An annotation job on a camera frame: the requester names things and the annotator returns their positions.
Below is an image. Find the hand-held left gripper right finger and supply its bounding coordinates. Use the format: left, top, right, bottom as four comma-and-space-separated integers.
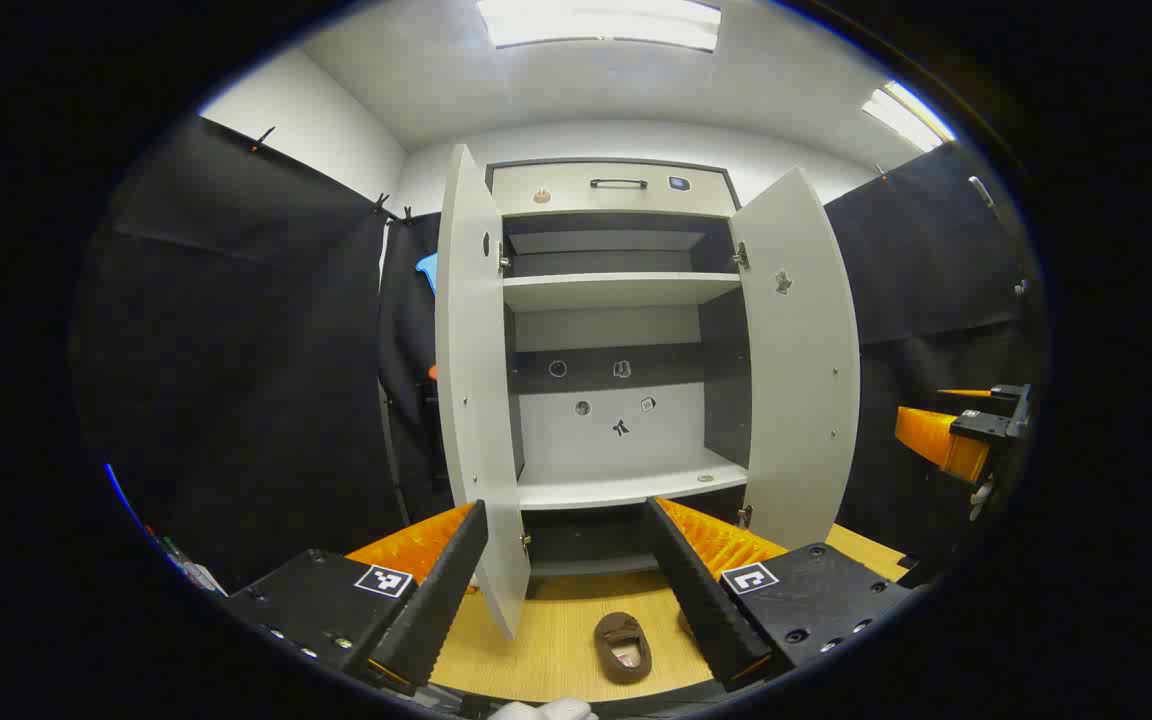
641, 496, 912, 693

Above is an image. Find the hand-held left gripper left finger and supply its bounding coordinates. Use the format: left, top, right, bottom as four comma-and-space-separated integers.
224, 500, 490, 698

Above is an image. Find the brown fuzzy shoe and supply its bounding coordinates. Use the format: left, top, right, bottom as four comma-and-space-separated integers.
593, 612, 653, 686

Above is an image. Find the grey shoe cabinet door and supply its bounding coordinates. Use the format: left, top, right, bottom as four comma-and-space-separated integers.
434, 143, 532, 641
731, 167, 862, 551

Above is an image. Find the grey shoe cabinet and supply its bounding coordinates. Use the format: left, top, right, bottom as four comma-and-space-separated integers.
484, 158, 752, 601

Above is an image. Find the small white object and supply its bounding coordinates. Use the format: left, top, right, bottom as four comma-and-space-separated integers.
151, 530, 229, 598

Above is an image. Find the small ceiling light panel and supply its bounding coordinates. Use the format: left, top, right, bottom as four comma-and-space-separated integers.
861, 80, 957, 153

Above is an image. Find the black backdrop cloth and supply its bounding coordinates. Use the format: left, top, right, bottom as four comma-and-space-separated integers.
76, 115, 1037, 591

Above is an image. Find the large ceiling light panel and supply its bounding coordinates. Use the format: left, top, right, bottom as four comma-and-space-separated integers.
476, 0, 724, 53

